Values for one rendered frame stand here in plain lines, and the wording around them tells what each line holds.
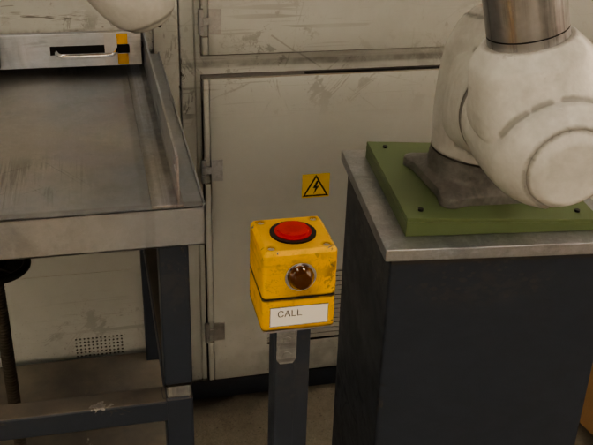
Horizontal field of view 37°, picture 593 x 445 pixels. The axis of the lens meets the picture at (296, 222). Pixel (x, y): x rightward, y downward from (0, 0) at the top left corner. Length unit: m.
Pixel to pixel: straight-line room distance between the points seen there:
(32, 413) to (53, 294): 0.68
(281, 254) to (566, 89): 0.40
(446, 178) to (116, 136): 0.50
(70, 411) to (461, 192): 0.64
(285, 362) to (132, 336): 1.05
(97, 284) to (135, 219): 0.84
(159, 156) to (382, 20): 0.70
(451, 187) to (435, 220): 0.08
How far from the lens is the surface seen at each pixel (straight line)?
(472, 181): 1.32
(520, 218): 1.31
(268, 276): 0.91
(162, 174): 1.20
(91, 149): 1.30
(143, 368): 1.97
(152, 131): 1.35
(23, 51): 1.61
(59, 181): 1.20
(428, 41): 1.85
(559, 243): 1.31
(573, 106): 1.07
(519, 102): 1.07
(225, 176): 1.83
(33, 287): 1.95
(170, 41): 1.75
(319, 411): 2.12
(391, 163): 1.43
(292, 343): 0.99
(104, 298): 1.97
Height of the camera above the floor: 1.34
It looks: 27 degrees down
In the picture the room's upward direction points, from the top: 2 degrees clockwise
